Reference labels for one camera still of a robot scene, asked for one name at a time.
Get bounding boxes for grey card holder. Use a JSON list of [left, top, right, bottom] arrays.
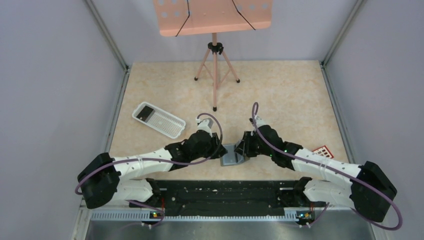
[[220, 144, 250, 167]]

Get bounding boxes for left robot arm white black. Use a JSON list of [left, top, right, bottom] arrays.
[[75, 130, 227, 209]]

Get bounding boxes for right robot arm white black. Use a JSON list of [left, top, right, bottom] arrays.
[[235, 125, 397, 223]]

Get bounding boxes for black card in basket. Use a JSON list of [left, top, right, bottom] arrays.
[[136, 105, 155, 122]]

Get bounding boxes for white plastic basket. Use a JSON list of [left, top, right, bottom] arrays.
[[131, 101, 186, 139]]

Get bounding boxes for red plastic basket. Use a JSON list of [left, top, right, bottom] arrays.
[[312, 145, 334, 159]]

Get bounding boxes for pink music stand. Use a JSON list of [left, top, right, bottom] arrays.
[[153, 0, 273, 111]]

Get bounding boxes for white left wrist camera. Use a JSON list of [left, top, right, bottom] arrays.
[[195, 117, 214, 136]]

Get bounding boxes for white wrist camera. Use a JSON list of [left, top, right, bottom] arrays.
[[249, 116, 267, 128], [195, 117, 214, 136]]

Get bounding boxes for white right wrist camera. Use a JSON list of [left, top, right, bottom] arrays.
[[249, 116, 267, 128]]

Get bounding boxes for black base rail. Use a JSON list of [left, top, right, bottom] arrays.
[[144, 180, 325, 217]]

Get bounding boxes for aluminium frame rail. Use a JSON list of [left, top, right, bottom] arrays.
[[79, 187, 382, 223]]

